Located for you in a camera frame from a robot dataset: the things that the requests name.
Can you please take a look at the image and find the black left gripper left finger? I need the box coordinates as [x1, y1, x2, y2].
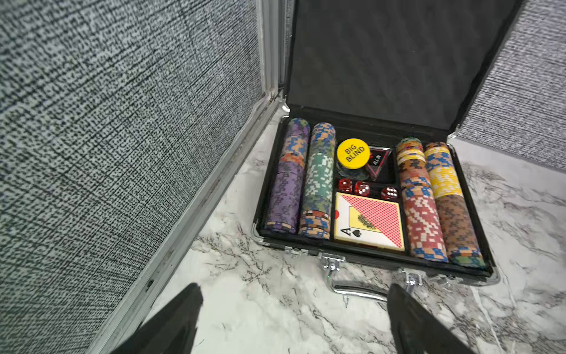
[113, 283, 203, 353]

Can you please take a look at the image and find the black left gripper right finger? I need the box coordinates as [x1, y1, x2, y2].
[387, 284, 473, 354]

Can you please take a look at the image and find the black aluminium poker case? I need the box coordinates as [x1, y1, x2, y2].
[251, 0, 525, 302]

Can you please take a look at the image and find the red poker chip row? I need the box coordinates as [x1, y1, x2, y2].
[396, 137, 449, 263]

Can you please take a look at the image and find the yellow brown poker chip row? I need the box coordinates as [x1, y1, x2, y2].
[424, 142, 486, 268]

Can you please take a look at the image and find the purple poker chip row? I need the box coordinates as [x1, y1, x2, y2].
[265, 118, 310, 234]

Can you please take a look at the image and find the green poker chip row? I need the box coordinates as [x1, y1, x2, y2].
[299, 122, 336, 240]

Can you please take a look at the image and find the red playing card deck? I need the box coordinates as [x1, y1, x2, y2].
[334, 193, 405, 252]

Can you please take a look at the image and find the red die right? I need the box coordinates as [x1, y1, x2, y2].
[380, 187, 399, 201]

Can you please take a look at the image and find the red die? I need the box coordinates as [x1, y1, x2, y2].
[354, 181, 371, 196]
[338, 178, 354, 193]
[380, 187, 399, 201]

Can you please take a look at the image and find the red die middle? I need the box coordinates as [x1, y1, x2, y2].
[354, 181, 371, 196]

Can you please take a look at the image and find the red die left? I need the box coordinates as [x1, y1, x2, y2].
[338, 178, 354, 193]

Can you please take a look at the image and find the dark triangular all-in button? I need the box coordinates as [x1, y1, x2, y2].
[366, 146, 391, 182]

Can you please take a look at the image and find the yellow big blind button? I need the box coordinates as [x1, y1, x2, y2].
[336, 138, 371, 170]

